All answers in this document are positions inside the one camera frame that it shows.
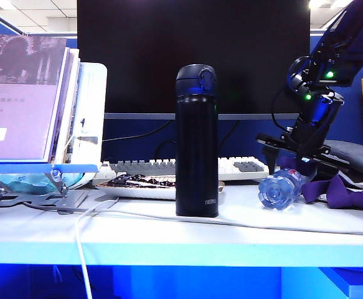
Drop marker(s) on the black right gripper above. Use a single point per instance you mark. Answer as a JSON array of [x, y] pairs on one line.
[[312, 130]]

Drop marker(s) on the clear mineral water bottle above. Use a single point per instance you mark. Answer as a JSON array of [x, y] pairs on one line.
[[276, 194]]

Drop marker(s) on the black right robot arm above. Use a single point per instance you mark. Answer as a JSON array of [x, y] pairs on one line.
[[352, 31]]

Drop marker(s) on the black thermos flask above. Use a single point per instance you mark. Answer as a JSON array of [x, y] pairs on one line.
[[196, 155]]

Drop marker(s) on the dark grey pouch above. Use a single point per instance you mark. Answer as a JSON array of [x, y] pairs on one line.
[[358, 155]]

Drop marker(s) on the blue cabinet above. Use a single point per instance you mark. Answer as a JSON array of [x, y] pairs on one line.
[[355, 286]]

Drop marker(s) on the white and grey keyboard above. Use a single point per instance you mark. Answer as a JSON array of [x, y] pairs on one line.
[[145, 167]]

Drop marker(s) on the dark snack wrappers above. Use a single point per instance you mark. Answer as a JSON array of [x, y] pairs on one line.
[[137, 180]]

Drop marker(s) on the white snack tray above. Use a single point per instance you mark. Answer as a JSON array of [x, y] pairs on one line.
[[137, 193]]

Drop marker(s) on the black computer monitor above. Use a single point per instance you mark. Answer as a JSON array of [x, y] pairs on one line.
[[137, 62]]

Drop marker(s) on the blue metal book stand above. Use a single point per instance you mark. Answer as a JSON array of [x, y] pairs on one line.
[[28, 168]]

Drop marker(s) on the purple cover book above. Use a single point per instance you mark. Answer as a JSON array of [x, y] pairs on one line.
[[19, 109]]

